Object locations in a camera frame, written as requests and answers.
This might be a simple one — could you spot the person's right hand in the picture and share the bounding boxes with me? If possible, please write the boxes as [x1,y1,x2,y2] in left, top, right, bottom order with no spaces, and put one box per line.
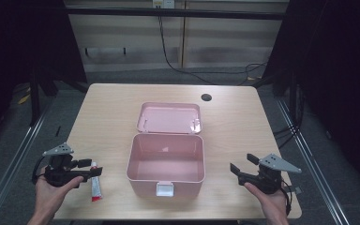
[243,182,291,219]

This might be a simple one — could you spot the long black wall cable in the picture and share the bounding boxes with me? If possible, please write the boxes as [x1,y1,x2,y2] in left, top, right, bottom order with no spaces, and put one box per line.
[157,5,268,86]

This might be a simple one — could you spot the person's left hand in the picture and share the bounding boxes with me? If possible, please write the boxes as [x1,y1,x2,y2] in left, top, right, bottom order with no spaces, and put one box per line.
[34,170,85,218]

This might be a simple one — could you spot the right hand-held gripper cable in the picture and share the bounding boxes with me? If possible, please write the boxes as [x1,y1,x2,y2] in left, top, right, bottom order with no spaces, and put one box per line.
[279,178,303,218]

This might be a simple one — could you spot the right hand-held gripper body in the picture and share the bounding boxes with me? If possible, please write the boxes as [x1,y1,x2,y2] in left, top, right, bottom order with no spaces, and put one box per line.
[237,153,303,195]

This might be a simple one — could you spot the yellow floor tape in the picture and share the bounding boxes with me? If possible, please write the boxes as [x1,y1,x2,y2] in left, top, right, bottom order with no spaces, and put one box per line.
[17,88,33,106]

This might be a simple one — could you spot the white wall outlet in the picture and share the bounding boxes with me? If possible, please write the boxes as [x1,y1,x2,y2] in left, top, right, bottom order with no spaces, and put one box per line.
[151,0,176,9]

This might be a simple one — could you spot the left hand-held gripper cable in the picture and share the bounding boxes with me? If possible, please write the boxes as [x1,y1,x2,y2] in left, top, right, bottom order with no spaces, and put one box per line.
[31,155,48,186]

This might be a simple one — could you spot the black horizontal bar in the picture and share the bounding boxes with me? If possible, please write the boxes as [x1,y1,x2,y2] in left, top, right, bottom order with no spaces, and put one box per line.
[65,7,291,22]

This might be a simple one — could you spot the metal floor rail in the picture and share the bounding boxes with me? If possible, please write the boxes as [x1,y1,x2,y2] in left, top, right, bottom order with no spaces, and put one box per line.
[0,101,55,225]
[276,98,353,225]

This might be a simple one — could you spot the black curtain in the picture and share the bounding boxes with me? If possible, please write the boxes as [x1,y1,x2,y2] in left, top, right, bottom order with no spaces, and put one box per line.
[0,0,88,148]
[262,0,360,191]

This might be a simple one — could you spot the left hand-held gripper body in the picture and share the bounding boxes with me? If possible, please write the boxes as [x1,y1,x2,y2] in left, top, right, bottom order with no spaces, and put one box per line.
[41,142,86,189]

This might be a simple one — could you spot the hand-held gripper cable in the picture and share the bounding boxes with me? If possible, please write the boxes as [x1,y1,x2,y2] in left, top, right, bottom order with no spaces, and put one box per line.
[31,155,48,186]
[279,178,303,218]

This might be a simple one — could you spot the white tube with red cap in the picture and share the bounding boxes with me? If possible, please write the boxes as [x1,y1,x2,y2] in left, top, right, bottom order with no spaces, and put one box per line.
[89,160,104,203]

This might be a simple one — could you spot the pink plastic box with lid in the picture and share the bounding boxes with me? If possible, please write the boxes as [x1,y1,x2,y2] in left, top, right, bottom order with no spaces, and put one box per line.
[125,101,206,199]

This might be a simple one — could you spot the black stand leg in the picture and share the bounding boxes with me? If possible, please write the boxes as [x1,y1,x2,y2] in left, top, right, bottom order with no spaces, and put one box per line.
[28,66,42,127]

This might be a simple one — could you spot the bundle of black floor cables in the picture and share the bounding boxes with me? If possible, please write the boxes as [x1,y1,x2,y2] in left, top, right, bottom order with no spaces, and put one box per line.
[272,88,306,150]

